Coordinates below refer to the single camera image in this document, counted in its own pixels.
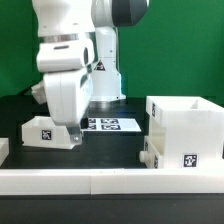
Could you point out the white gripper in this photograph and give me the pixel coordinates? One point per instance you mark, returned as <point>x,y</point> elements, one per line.
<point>68,95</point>

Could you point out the white drawer tray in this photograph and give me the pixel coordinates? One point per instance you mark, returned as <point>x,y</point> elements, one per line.
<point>36,133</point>
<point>152,154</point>

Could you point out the white front drawer tray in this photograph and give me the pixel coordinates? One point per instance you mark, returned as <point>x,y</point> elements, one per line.
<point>152,154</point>

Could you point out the white drawer cabinet box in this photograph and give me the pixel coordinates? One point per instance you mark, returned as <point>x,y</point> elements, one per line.
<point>192,129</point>

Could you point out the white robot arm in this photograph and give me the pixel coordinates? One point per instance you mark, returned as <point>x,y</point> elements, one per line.
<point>78,60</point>

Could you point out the paper sheet with markers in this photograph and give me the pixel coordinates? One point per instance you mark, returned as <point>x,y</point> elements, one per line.
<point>113,125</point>

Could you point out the white left fence piece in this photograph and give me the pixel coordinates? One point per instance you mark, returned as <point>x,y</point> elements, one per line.
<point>4,149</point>

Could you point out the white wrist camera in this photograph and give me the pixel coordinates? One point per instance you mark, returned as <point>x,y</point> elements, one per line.
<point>38,93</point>

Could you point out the white front fence wall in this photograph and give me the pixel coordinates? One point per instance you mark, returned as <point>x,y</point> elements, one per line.
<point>109,181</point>

